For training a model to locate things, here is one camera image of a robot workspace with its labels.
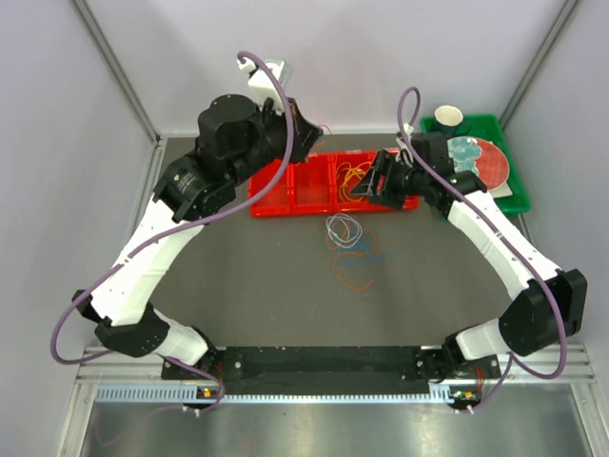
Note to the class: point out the blue patterned plate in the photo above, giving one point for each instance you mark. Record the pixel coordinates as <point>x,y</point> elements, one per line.
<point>465,151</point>

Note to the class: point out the red bin far left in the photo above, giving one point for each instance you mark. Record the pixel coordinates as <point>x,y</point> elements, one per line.
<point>277,201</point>

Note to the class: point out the dark green paper cup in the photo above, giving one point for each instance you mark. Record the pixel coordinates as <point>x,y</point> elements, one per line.
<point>450,122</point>

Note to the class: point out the red round plate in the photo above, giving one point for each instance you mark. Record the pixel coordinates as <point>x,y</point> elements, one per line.
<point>492,166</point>

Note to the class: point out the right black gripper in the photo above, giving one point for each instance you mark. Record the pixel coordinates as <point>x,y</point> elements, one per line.
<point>383,163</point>

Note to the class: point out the aluminium rail left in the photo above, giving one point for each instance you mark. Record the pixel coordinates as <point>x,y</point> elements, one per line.
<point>115,368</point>

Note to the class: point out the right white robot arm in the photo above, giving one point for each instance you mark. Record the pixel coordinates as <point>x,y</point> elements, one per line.
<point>547,301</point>

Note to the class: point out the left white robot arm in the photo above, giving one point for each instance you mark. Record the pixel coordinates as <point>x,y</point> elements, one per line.
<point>244,146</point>

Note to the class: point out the slotted grey cable duct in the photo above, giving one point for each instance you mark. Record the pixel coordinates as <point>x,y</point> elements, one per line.
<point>207,394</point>

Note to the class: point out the white square board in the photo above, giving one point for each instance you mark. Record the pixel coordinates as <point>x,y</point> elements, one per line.
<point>501,191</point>

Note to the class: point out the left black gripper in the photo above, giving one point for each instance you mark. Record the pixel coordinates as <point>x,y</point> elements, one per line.
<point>304,132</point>

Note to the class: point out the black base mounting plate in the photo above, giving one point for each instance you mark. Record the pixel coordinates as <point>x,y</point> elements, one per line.
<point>327,370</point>

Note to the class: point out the green plastic tray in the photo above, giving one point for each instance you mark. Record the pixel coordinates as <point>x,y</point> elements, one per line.
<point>487,127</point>

